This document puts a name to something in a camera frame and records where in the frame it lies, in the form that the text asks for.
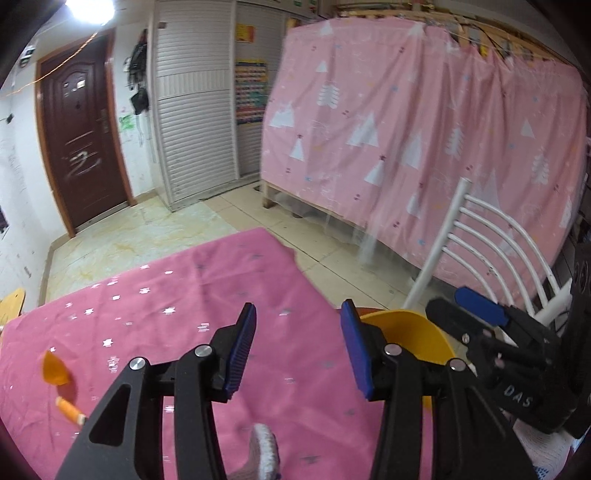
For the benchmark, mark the wall meter box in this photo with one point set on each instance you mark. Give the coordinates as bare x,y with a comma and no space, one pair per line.
30,54

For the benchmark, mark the person's left hand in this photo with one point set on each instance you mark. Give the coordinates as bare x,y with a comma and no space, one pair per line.
265,454

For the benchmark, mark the yellow wooden seat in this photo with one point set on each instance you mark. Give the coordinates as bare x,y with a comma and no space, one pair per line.
11,307

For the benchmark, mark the dark brown door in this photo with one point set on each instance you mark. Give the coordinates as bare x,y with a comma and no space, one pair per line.
78,138

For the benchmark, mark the person's right hand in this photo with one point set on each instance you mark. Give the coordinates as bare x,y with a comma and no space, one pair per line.
545,454

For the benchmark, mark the white louvered wardrobe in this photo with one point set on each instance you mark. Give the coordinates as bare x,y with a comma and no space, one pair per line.
194,115

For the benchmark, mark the black hanging bag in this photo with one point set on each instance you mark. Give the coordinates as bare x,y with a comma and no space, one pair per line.
140,101

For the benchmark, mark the orange cigarette butt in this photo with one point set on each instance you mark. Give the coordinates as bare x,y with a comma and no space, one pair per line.
69,410

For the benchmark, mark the yellow plastic bin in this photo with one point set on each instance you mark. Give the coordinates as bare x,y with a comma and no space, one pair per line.
415,332

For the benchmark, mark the orange toy pieces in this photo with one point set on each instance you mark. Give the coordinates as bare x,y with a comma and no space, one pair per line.
55,369

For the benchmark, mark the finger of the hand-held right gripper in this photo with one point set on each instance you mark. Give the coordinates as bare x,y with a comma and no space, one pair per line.
455,325
480,304

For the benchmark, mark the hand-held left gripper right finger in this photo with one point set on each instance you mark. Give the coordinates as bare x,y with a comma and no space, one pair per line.
358,350

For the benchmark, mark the wooden bed frame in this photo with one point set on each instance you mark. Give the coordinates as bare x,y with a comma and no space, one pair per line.
266,201

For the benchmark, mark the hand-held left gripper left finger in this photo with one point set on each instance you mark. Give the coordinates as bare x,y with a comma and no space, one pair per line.
240,350

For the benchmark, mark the yellow red wall sign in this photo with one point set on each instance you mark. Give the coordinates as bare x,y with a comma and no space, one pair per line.
244,33

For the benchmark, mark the white metal chair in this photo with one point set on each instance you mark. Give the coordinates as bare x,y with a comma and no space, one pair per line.
443,240

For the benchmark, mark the pink tree-print bed curtain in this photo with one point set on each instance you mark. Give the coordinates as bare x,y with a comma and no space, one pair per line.
415,115

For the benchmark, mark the pink star-print tablecloth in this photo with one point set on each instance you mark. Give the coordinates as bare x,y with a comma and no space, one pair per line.
184,286

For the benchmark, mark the colourful wall chart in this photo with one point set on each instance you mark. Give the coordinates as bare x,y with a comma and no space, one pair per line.
250,92

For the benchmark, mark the ceiling light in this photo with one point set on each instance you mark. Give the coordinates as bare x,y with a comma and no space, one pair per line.
90,8

